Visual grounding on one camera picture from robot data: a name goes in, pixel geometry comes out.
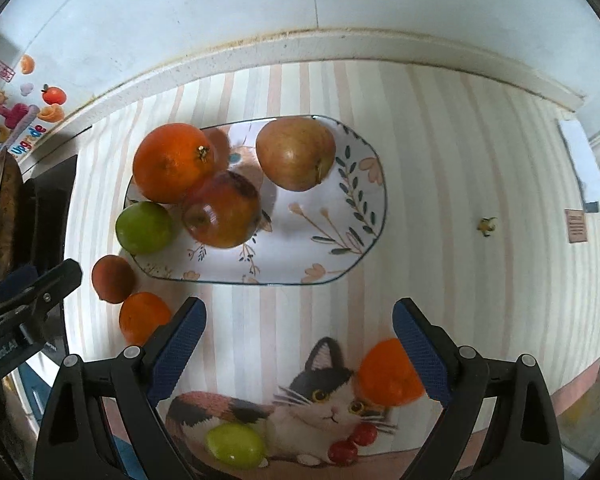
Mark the red cherry tomato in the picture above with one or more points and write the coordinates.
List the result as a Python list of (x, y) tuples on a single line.
[(342, 452), (363, 435)]

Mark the bright orange mandarin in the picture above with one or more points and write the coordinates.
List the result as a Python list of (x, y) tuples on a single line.
[(385, 377)]

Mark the dark red apple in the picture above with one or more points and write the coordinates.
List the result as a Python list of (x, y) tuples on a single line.
[(222, 212)]

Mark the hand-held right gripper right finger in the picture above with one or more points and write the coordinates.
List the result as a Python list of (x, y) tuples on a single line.
[(420, 355)]

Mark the oval green fruit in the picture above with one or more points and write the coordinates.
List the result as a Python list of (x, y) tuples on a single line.
[(236, 445)]

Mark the small orange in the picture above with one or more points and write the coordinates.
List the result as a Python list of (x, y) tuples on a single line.
[(141, 317)]

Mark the small brown label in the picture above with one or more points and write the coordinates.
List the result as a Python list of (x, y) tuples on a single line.
[(575, 225)]

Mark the striped cat print mat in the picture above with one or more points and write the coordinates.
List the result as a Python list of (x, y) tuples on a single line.
[(455, 170)]

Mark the yellow-red apple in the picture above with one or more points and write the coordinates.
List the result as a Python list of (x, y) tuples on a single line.
[(295, 152)]

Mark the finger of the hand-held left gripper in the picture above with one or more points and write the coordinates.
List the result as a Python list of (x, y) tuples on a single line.
[(21, 276), (55, 282)]

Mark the metal frying pan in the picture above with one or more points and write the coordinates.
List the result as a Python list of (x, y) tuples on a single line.
[(2, 220)]

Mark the round green fruit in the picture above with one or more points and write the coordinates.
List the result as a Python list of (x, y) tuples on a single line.
[(144, 227)]

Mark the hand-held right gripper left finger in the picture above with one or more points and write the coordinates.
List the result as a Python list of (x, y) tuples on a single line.
[(177, 355)]

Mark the small brown fruit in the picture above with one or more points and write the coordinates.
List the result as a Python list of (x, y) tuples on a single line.
[(112, 279)]

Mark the floral oval plate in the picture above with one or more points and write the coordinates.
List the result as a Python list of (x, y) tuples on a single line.
[(305, 240)]

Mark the large orange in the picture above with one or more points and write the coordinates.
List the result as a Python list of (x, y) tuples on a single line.
[(170, 162)]

